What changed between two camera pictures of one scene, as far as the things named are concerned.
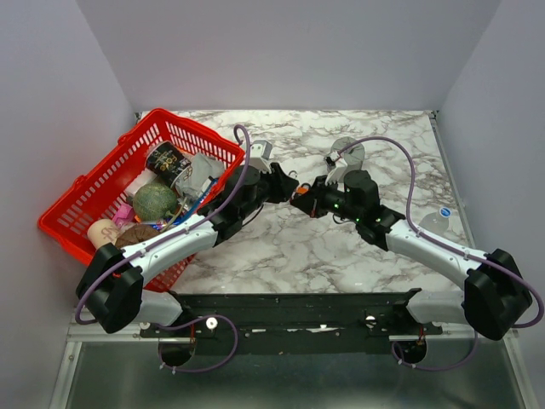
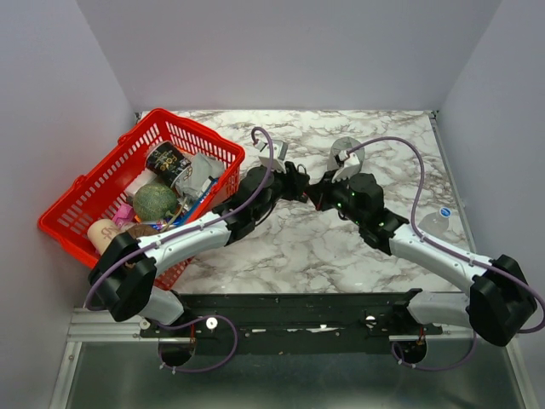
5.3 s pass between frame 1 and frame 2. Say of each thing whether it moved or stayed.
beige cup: stayed
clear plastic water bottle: stayed
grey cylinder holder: stayed
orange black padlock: moved
